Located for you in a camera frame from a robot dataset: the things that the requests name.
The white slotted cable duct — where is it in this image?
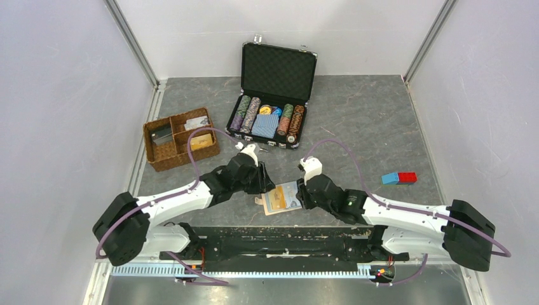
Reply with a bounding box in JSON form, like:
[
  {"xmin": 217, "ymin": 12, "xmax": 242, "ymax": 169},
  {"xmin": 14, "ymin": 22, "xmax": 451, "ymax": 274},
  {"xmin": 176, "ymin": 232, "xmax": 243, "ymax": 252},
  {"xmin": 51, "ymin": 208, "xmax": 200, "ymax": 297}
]
[{"xmin": 111, "ymin": 262, "xmax": 375, "ymax": 280}]

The black poker chip case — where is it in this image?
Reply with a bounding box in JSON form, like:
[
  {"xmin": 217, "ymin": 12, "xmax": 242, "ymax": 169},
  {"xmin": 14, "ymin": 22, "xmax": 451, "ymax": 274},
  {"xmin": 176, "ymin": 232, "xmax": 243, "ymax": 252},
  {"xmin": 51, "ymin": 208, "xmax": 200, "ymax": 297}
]
[{"xmin": 226, "ymin": 34, "xmax": 318, "ymax": 149}]

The blue dealer button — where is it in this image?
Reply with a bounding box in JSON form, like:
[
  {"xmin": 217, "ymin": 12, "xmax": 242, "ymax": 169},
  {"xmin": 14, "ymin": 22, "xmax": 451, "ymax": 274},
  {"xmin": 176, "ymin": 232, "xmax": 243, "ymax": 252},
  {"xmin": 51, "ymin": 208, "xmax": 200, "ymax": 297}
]
[{"xmin": 271, "ymin": 107, "xmax": 282, "ymax": 118}]

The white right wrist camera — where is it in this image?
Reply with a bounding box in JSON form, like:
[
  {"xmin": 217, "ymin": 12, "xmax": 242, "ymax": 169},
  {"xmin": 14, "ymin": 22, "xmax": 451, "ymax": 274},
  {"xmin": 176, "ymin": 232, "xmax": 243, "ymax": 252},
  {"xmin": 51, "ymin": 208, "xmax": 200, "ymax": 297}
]
[{"xmin": 299, "ymin": 156, "xmax": 323, "ymax": 185}]

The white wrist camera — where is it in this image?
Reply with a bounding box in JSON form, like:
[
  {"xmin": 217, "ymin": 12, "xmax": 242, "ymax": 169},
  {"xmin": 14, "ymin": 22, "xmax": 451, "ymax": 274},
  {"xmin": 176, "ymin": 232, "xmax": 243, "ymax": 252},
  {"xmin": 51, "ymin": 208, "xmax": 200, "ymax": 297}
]
[
  {"xmin": 299, "ymin": 156, "xmax": 323, "ymax": 185},
  {"xmin": 235, "ymin": 142, "xmax": 260, "ymax": 166}
]

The aluminium frame post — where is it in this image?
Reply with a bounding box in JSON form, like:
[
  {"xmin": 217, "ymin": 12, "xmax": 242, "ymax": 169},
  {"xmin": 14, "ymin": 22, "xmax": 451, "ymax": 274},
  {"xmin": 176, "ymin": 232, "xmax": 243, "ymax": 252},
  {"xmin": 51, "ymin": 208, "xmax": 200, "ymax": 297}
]
[
  {"xmin": 104, "ymin": 0, "xmax": 160, "ymax": 89},
  {"xmin": 403, "ymin": 0, "xmax": 458, "ymax": 86}
]

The red green chip stack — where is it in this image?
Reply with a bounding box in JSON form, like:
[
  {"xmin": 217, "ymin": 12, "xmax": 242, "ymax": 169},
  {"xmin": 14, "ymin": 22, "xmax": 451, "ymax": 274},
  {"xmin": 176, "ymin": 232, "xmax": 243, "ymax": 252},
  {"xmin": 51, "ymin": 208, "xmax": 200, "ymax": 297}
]
[{"xmin": 276, "ymin": 104, "xmax": 294, "ymax": 136}]

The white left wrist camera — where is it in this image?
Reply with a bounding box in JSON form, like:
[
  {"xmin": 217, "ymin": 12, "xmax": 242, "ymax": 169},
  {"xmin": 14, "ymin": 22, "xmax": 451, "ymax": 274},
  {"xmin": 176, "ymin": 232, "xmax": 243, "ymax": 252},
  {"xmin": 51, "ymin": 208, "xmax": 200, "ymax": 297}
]
[{"xmin": 235, "ymin": 142, "xmax": 260, "ymax": 166}]

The red toy brick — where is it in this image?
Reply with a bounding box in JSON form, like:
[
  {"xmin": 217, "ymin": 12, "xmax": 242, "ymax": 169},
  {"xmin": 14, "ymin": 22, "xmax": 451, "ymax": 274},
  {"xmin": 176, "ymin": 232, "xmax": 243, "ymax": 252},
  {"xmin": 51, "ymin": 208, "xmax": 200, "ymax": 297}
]
[{"xmin": 397, "ymin": 172, "xmax": 418, "ymax": 185}]

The gold card in basket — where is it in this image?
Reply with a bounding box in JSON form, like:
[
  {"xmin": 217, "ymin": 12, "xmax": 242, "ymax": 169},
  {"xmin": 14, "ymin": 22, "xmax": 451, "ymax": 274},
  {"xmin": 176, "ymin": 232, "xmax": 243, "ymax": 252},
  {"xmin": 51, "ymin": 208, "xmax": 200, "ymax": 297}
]
[{"xmin": 189, "ymin": 133, "xmax": 214, "ymax": 151}]

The yellow dealer button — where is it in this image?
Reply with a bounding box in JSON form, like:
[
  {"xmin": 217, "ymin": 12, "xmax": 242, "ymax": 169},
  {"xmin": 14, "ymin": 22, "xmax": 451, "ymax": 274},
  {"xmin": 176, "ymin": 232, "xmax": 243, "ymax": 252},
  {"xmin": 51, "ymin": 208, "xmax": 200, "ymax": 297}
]
[{"xmin": 259, "ymin": 105, "xmax": 273, "ymax": 114}]

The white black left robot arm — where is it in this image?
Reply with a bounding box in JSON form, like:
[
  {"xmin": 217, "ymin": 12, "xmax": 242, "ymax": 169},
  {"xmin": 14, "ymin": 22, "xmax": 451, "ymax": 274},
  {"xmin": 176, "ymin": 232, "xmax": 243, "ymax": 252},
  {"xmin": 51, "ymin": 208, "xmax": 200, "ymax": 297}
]
[{"xmin": 92, "ymin": 152, "xmax": 275, "ymax": 266}]

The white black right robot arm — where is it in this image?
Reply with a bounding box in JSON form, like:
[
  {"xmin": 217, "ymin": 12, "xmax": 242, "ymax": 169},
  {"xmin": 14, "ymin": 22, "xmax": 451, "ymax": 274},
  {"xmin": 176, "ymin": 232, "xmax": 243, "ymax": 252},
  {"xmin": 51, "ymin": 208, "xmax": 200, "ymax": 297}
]
[{"xmin": 297, "ymin": 174, "xmax": 495, "ymax": 272}]

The purple grey chip stack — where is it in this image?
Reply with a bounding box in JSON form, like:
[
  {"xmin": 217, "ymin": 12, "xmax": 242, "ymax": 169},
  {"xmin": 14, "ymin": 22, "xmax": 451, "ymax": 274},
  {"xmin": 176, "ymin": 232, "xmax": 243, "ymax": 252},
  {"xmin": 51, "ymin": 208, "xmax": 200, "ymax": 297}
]
[{"xmin": 240, "ymin": 97, "xmax": 261, "ymax": 133}]

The blue playing card deck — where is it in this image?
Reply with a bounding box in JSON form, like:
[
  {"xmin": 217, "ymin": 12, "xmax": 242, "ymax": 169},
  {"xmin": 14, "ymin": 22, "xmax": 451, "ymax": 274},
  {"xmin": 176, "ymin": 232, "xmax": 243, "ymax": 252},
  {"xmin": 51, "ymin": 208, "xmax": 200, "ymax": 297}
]
[{"xmin": 250, "ymin": 114, "xmax": 279, "ymax": 139}]

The dark card in basket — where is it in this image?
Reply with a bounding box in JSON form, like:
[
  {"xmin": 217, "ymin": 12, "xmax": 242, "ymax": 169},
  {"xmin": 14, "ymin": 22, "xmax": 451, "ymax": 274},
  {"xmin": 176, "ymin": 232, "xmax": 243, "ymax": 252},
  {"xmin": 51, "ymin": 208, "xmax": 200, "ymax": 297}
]
[{"xmin": 150, "ymin": 125, "xmax": 173, "ymax": 146}]

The right aluminium frame post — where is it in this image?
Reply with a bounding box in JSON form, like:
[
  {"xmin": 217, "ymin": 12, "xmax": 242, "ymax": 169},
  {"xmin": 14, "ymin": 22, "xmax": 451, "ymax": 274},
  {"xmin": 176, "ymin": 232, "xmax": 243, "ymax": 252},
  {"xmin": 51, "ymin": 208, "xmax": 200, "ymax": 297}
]
[{"xmin": 403, "ymin": 0, "xmax": 458, "ymax": 86}]

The gold card in holder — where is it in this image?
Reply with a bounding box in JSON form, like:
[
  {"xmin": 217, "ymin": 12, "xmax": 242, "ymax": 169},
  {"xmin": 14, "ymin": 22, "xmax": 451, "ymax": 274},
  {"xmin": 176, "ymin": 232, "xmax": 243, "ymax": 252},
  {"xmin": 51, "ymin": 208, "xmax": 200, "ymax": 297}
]
[{"xmin": 263, "ymin": 186, "xmax": 289, "ymax": 214}]

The brown orange chip stack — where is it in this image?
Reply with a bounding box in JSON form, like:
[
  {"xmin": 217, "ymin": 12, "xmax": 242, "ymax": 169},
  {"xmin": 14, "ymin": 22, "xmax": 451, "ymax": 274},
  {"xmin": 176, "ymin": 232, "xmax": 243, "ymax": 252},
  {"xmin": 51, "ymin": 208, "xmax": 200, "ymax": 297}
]
[{"xmin": 287, "ymin": 105, "xmax": 305, "ymax": 144}]

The blue toy brick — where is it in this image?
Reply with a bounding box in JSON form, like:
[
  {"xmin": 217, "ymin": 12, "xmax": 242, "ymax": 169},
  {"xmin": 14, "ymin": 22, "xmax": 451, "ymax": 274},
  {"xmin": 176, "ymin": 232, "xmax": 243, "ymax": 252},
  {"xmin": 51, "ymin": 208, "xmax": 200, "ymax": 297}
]
[{"xmin": 381, "ymin": 172, "xmax": 400, "ymax": 185}]

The left aluminium frame post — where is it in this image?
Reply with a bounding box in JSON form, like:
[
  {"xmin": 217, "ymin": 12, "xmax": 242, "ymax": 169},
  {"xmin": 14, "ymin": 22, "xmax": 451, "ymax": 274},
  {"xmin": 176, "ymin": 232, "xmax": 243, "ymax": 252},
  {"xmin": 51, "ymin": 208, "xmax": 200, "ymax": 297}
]
[{"xmin": 104, "ymin": 0, "xmax": 160, "ymax": 89}]

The purple green chip stack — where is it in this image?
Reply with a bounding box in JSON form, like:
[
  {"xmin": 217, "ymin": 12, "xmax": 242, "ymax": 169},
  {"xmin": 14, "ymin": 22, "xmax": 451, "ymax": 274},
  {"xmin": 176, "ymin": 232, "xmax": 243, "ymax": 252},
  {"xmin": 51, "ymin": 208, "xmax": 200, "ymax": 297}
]
[{"xmin": 230, "ymin": 95, "xmax": 252, "ymax": 130}]

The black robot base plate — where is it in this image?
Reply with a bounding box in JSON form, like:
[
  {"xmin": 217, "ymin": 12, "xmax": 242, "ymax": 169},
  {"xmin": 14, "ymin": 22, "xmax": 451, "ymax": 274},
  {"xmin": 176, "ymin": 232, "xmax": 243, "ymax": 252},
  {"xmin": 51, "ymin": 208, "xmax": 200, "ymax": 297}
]
[{"xmin": 176, "ymin": 226, "xmax": 409, "ymax": 272}]

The brown woven divided basket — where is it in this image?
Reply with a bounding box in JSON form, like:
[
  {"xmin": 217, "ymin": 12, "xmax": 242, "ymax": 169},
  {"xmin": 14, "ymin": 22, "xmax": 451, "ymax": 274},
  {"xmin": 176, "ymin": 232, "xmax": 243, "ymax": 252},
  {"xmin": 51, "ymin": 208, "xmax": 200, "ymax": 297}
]
[{"xmin": 143, "ymin": 107, "xmax": 213, "ymax": 172}]

